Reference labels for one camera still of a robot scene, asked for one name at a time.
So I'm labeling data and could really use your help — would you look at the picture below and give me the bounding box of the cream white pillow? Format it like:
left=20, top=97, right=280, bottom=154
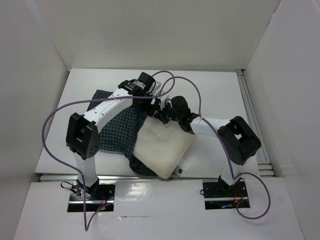
left=133, top=116, right=195, bottom=179

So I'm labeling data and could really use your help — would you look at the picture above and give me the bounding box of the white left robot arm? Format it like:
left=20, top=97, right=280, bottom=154
left=66, top=72, right=161, bottom=200

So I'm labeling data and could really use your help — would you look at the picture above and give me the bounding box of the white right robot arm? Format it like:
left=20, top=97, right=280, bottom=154
left=153, top=96, right=262, bottom=196

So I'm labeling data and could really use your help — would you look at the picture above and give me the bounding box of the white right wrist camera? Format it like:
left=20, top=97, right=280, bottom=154
left=160, top=96, right=171, bottom=110

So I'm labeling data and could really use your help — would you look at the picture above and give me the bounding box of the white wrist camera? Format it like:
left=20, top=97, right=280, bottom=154
left=149, top=80, right=162, bottom=95
left=160, top=96, right=171, bottom=110

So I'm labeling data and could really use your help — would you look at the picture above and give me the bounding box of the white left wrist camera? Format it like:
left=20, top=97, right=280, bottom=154
left=149, top=80, right=162, bottom=95

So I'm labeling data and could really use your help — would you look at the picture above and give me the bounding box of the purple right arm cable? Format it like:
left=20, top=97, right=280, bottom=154
left=159, top=76, right=272, bottom=220

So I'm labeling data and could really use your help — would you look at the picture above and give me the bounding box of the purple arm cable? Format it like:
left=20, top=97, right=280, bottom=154
left=41, top=71, right=176, bottom=232
left=159, top=76, right=272, bottom=220

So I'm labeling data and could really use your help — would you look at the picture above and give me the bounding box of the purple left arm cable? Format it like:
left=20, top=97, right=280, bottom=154
left=41, top=71, right=176, bottom=232

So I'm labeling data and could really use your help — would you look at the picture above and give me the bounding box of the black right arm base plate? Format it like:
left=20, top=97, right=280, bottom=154
left=199, top=180, right=251, bottom=210

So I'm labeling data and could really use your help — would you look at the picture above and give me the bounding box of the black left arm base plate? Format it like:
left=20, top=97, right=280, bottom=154
left=60, top=181, right=116, bottom=213

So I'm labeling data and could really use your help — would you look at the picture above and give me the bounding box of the aluminium side rail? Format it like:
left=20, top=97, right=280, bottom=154
left=236, top=69, right=276, bottom=178

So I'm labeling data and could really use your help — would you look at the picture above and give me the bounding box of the aluminium front rail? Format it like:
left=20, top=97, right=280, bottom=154
left=39, top=174, right=218, bottom=182

